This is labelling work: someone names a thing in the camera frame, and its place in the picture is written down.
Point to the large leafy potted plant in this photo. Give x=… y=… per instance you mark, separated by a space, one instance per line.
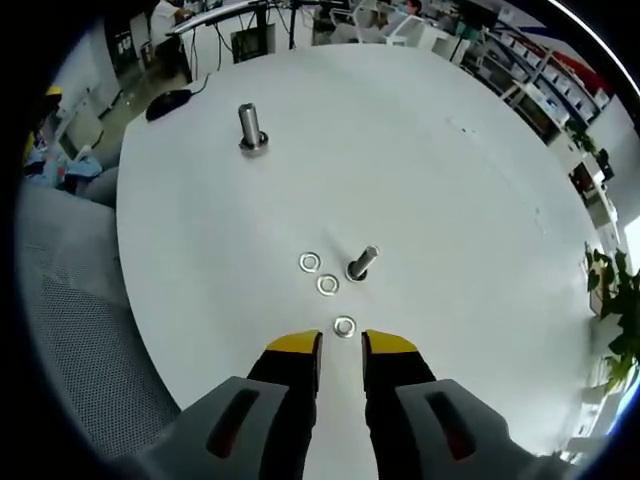
x=620 y=300

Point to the white office chair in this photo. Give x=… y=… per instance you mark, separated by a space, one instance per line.
x=400 y=30

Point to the blue cloth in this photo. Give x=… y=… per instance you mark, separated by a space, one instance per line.
x=75 y=170

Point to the white laptop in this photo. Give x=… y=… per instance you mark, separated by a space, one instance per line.
x=215 y=15

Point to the black computer tower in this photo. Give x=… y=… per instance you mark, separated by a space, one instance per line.
x=250 y=44

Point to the shelf with white bins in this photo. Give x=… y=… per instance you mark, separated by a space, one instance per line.
x=540 y=65

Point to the small potted plant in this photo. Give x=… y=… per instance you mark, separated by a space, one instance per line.
x=585 y=137

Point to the grey mesh office chair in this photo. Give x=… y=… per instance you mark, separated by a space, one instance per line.
x=75 y=300

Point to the thick threaded stud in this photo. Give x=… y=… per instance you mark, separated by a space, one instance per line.
x=248 y=122

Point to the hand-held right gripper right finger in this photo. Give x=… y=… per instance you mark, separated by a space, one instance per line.
x=395 y=400

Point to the thin threaded stud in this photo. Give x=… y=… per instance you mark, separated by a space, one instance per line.
x=362 y=260

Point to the white desk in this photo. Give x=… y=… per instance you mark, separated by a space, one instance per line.
x=600 y=210

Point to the black laptop stand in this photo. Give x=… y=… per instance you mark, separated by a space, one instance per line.
x=262 y=30

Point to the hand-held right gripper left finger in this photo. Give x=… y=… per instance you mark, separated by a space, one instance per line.
x=285 y=400

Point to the black computer mouse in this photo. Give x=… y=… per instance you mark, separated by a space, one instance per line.
x=167 y=104

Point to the black washer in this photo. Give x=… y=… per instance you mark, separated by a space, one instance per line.
x=263 y=136
x=242 y=145

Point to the silver washer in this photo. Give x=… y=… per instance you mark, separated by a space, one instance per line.
x=319 y=285
x=336 y=326
x=301 y=262

